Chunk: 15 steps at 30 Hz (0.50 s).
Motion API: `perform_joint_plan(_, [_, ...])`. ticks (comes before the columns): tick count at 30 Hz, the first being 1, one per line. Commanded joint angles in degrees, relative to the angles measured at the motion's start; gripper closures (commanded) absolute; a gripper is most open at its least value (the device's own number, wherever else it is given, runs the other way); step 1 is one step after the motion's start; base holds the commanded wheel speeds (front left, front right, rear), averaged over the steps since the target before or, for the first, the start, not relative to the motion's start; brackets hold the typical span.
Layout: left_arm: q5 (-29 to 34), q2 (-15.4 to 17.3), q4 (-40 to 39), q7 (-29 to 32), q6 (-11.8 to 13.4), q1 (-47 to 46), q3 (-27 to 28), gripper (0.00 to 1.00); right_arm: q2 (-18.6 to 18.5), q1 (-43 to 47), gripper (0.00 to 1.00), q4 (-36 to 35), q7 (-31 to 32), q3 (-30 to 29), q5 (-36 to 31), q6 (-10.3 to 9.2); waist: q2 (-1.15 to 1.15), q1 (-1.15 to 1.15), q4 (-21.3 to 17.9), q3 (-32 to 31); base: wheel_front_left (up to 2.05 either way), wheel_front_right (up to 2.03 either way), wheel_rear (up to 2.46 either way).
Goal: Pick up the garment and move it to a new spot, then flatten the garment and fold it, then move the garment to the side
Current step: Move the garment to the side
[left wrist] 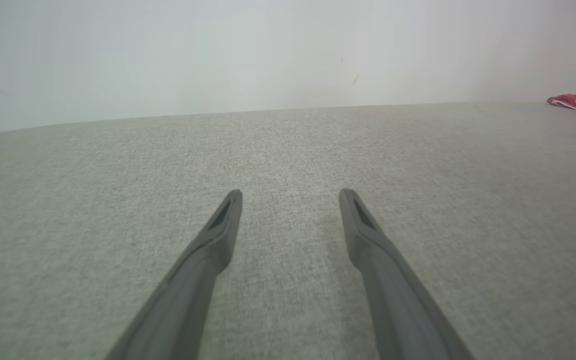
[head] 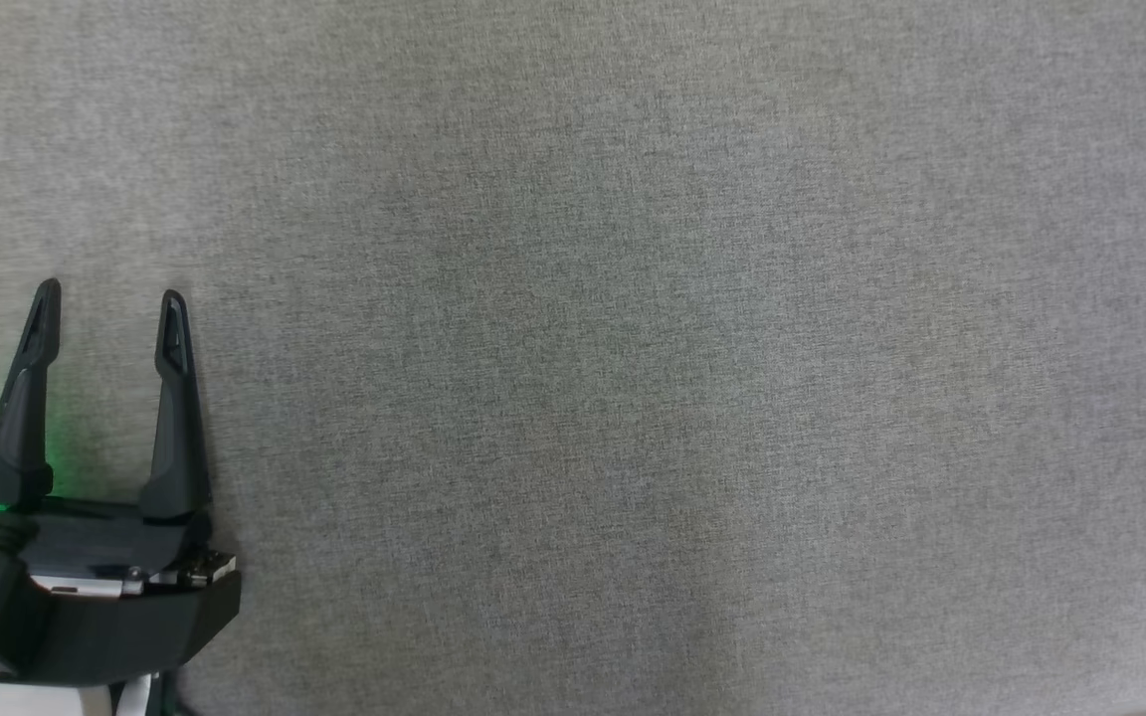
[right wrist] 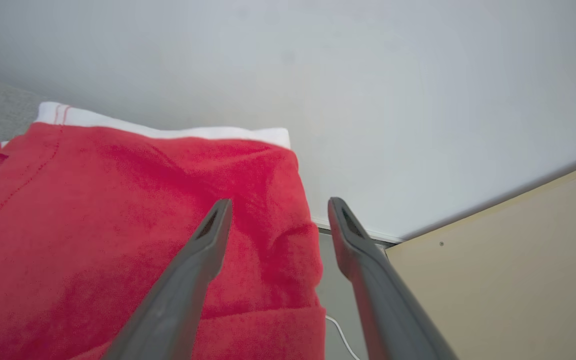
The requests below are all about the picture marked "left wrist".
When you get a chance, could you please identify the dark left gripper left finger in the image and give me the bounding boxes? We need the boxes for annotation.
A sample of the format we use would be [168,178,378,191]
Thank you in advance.
[105,189,244,360]

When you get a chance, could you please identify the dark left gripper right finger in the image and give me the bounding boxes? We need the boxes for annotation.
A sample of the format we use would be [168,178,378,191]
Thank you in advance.
[338,188,474,360]

